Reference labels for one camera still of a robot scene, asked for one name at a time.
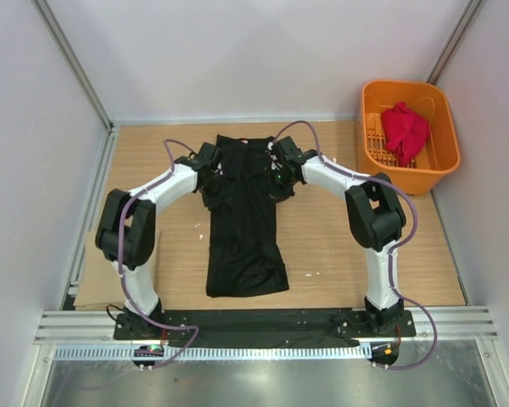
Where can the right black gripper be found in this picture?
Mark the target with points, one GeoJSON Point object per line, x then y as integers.
{"type": "Point", "coordinates": [277, 195]}

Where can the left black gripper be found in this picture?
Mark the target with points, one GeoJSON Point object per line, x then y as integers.
{"type": "Point", "coordinates": [222, 197]}

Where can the black t shirt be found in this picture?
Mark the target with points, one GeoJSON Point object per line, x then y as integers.
{"type": "Point", "coordinates": [244, 259]}

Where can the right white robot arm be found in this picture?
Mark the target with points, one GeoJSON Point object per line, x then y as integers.
{"type": "Point", "coordinates": [375, 215]}

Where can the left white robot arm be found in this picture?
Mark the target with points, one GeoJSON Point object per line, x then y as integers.
{"type": "Point", "coordinates": [127, 226]}

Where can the red t shirt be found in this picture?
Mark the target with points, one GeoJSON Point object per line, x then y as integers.
{"type": "Point", "coordinates": [406, 132]}

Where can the orange plastic basket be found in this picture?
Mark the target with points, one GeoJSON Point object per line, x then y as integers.
{"type": "Point", "coordinates": [439, 156]}

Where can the brown cardboard sheet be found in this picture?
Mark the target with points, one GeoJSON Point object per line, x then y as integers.
{"type": "Point", "coordinates": [100, 283]}

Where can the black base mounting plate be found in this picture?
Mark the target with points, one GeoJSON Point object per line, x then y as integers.
{"type": "Point", "coordinates": [263, 328]}

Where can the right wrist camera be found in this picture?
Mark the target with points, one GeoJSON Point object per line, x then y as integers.
{"type": "Point", "coordinates": [286, 151]}

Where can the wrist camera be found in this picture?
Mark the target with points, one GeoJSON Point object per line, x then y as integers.
{"type": "Point", "coordinates": [208, 156]}
{"type": "Point", "coordinates": [286, 151]}

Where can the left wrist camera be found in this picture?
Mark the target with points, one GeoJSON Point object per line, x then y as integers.
{"type": "Point", "coordinates": [208, 156]}

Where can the white slotted cable duct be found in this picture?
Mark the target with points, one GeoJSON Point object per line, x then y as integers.
{"type": "Point", "coordinates": [149, 353]}

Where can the aluminium front frame rail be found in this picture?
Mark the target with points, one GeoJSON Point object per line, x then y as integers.
{"type": "Point", "coordinates": [452, 323]}

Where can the right aluminium corner post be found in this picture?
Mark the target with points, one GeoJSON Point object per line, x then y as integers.
{"type": "Point", "coordinates": [458, 34]}

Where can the aluminium corner post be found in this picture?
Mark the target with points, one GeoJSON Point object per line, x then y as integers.
{"type": "Point", "coordinates": [458, 34]}
{"type": "Point", "coordinates": [57, 33]}

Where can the left aluminium corner post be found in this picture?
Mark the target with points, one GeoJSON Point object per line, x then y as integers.
{"type": "Point", "coordinates": [57, 33]}

